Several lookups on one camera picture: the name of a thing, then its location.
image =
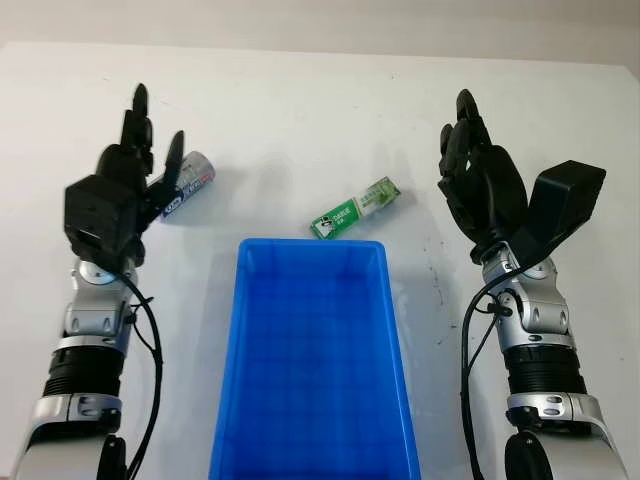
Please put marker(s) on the blue plastic tray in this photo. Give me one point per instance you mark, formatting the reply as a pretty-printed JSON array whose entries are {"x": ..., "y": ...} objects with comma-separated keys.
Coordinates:
[{"x": 315, "y": 370}]

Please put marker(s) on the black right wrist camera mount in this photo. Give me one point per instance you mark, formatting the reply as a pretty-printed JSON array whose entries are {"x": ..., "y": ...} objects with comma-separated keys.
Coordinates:
[{"x": 565, "y": 195}]

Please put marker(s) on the green toothpaste box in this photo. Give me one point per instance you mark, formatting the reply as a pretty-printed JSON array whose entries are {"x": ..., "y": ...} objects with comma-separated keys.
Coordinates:
[{"x": 350, "y": 210}]

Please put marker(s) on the silver roll with blue label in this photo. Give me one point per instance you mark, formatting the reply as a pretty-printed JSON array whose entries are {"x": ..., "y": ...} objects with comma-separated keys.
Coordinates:
[{"x": 195, "y": 175}]

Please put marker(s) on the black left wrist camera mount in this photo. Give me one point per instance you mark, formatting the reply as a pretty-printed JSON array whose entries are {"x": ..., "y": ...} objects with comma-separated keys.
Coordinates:
[{"x": 100, "y": 215}]

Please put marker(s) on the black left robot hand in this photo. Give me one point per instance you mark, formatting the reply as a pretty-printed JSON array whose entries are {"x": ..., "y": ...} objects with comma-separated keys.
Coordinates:
[{"x": 125, "y": 160}]

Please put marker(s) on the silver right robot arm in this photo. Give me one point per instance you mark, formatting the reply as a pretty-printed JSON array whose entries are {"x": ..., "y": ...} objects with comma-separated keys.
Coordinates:
[{"x": 545, "y": 350}]

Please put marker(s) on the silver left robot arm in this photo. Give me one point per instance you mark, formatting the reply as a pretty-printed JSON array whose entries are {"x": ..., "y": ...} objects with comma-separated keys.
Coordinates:
[{"x": 75, "y": 350}]

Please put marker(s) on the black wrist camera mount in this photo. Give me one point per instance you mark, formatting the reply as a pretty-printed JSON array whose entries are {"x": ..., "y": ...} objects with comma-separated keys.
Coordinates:
[
  {"x": 100, "y": 215},
  {"x": 565, "y": 195}
]

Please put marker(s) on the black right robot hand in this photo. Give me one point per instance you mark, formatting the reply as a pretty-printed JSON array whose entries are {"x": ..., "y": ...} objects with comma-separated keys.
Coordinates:
[{"x": 492, "y": 185}]

